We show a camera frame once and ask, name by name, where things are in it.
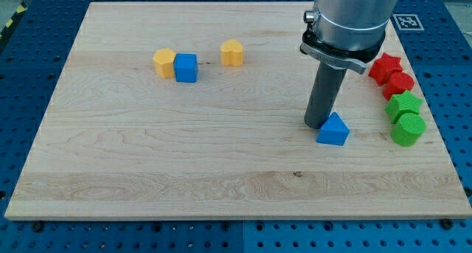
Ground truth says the red star block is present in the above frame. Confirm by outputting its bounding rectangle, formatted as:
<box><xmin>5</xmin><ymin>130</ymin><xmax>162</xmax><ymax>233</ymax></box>
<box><xmin>368</xmin><ymin>53</ymin><xmax>403</xmax><ymax>86</ymax></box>

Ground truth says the blue cube block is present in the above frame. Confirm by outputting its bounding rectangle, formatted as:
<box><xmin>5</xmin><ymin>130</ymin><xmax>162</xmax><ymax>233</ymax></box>
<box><xmin>174</xmin><ymin>53</ymin><xmax>198</xmax><ymax>83</ymax></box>

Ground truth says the yellow heart block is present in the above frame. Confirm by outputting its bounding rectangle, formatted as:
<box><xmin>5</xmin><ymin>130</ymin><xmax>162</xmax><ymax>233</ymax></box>
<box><xmin>220</xmin><ymin>39</ymin><xmax>243</xmax><ymax>66</ymax></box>

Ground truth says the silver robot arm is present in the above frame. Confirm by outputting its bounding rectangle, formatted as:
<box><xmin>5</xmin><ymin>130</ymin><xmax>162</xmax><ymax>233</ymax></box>
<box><xmin>299</xmin><ymin>0</ymin><xmax>398</xmax><ymax>129</ymax></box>

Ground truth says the wooden board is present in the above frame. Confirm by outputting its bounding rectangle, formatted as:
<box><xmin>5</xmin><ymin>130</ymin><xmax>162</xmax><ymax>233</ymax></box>
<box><xmin>5</xmin><ymin>2</ymin><xmax>471</xmax><ymax>221</ymax></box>

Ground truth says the yellow hexagon block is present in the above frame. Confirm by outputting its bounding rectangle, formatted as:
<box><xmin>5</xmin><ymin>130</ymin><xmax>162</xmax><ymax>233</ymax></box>
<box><xmin>153</xmin><ymin>48</ymin><xmax>176</xmax><ymax>79</ymax></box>

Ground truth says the green cylinder block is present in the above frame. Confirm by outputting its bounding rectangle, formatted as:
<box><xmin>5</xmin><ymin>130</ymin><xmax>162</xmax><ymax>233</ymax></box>
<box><xmin>390</xmin><ymin>113</ymin><xmax>426</xmax><ymax>147</ymax></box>

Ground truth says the red cylinder block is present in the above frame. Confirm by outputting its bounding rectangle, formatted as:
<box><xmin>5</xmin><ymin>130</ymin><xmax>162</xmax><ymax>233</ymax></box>
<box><xmin>382</xmin><ymin>72</ymin><xmax>414</xmax><ymax>100</ymax></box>

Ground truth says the black silver tool flange clamp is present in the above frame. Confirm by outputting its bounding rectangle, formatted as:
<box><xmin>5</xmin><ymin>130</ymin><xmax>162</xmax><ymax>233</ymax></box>
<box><xmin>299</xmin><ymin>28</ymin><xmax>386</xmax><ymax>74</ymax></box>

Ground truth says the black white fiducial tag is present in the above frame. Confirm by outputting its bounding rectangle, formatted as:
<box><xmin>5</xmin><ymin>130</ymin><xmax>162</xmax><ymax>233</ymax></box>
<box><xmin>393</xmin><ymin>13</ymin><xmax>424</xmax><ymax>31</ymax></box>

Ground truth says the blue triangle block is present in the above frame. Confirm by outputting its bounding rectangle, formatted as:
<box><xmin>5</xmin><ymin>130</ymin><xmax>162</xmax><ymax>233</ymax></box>
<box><xmin>316</xmin><ymin>112</ymin><xmax>350</xmax><ymax>146</ymax></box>

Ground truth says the green star block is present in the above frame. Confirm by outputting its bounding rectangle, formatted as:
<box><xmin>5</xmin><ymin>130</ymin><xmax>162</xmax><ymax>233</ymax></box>
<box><xmin>385</xmin><ymin>90</ymin><xmax>423</xmax><ymax>124</ymax></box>

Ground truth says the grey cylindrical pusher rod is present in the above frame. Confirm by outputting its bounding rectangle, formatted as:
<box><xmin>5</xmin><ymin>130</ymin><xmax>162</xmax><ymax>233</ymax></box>
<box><xmin>304</xmin><ymin>63</ymin><xmax>347</xmax><ymax>129</ymax></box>

